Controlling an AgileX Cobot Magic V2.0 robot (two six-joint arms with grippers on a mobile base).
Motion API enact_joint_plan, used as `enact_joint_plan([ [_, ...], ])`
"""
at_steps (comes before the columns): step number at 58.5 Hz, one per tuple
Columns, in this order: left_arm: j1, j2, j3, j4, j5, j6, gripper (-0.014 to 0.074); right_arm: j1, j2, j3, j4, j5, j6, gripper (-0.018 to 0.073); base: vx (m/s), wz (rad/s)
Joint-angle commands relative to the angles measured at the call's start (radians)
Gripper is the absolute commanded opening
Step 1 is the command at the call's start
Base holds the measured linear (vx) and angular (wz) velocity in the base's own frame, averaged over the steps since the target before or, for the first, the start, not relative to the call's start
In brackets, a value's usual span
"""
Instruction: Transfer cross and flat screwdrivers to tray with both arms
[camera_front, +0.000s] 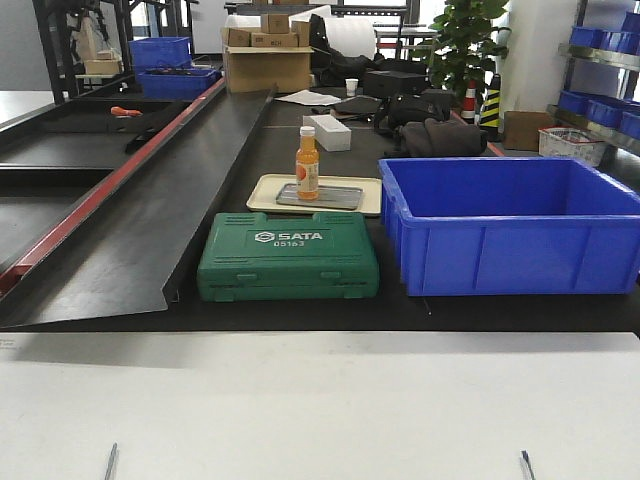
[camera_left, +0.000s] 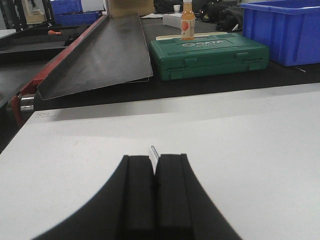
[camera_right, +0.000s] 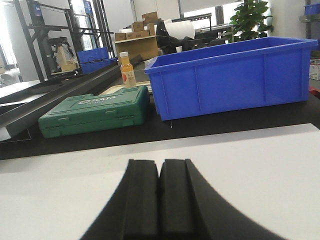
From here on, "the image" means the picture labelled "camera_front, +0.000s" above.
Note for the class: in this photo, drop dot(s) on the black green screwdriver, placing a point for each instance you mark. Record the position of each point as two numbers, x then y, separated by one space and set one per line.
110 468
526 466

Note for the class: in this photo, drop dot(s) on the small metal tray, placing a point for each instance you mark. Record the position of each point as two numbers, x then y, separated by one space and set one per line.
332 197

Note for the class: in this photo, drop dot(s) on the cream plastic tray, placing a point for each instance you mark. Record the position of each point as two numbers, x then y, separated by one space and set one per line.
269 186

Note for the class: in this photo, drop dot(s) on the orange juice bottle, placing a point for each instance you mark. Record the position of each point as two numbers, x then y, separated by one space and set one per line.
307 165

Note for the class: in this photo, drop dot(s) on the green SATA tool case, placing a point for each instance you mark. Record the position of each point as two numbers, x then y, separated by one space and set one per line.
250 256

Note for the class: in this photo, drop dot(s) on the white rectangular box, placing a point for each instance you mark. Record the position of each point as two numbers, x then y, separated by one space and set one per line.
332 135

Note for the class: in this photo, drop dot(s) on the large blue plastic bin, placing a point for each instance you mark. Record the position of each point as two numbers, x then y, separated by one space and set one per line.
509 226

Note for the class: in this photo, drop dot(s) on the dark grey cloth bundle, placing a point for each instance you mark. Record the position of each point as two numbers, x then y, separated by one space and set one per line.
438 139

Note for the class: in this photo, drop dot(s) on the black bag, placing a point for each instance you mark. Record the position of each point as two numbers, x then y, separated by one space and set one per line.
402 108

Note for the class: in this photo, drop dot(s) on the white paper cup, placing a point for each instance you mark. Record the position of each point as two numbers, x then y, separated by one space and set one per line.
351 86

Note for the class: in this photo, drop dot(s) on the large cardboard box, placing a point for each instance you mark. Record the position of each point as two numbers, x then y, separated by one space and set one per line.
250 69

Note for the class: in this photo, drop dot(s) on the blue crate on left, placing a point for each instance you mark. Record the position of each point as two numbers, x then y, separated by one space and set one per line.
185 84

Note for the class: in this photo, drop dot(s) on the green potted plant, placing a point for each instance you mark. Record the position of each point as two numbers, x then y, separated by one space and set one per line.
465 47

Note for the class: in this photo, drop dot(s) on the white mesh basket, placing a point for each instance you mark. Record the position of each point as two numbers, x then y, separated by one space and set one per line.
571 142

